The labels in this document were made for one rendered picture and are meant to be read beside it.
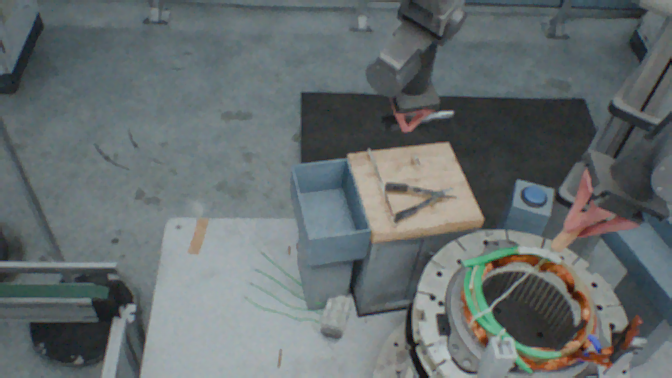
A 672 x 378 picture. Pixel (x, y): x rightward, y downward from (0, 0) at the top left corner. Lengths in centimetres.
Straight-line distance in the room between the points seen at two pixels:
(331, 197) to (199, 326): 36
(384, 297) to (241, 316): 29
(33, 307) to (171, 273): 29
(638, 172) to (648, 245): 53
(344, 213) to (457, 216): 21
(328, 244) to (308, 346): 27
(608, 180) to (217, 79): 239
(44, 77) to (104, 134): 47
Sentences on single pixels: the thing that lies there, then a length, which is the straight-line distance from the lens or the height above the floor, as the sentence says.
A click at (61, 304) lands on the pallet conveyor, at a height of 74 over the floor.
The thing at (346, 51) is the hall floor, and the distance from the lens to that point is 317.
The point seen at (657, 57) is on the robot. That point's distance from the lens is 124.
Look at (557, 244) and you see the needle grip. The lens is 87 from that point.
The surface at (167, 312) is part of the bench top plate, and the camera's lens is 135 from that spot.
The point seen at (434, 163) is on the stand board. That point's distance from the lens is 122.
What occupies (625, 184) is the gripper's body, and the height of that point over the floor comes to 142.
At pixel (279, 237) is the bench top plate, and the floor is 78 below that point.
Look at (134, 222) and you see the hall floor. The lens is 249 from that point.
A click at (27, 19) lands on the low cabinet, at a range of 324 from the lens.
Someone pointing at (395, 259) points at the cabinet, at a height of 96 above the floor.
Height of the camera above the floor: 194
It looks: 50 degrees down
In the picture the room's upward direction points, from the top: 6 degrees clockwise
